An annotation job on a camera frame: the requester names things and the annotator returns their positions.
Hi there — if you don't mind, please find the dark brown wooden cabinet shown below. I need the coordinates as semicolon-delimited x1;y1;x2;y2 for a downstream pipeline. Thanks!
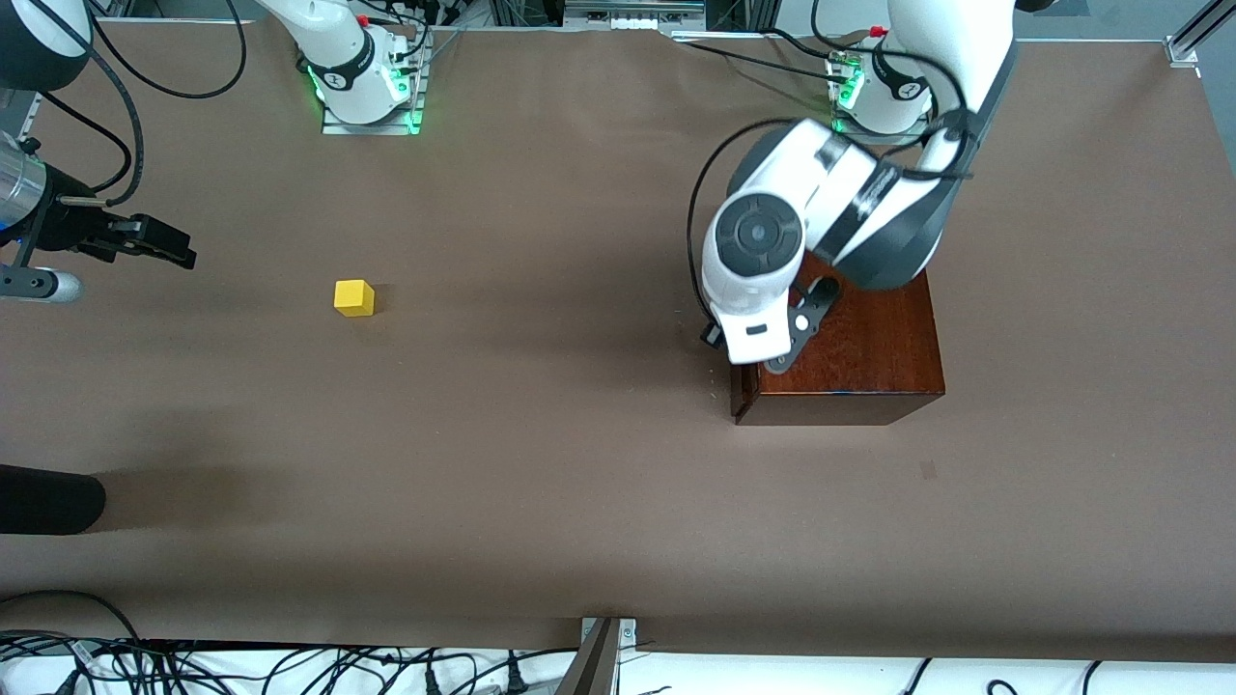
729;253;946;427

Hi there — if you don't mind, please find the black ribbed cylinder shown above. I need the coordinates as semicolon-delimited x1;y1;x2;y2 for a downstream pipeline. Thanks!
0;465;107;535

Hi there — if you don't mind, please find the thin black cable loop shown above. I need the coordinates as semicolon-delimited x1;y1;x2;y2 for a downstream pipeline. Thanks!
87;0;248;99

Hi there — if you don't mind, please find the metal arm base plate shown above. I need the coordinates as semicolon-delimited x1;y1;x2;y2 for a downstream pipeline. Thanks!
322;27;429;136
832;53;935;148

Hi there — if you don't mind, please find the black cable on table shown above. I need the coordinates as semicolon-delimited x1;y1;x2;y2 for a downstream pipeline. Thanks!
676;34;851;78

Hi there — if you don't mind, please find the aluminium post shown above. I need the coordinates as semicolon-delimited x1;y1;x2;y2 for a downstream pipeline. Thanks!
555;618;638;695

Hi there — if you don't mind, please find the tangled black cable bundle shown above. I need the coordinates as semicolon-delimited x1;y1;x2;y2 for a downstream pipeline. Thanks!
0;591;580;695

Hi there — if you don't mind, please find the aluminium corner bracket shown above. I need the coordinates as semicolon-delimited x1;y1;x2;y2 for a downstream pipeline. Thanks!
1164;0;1236;69

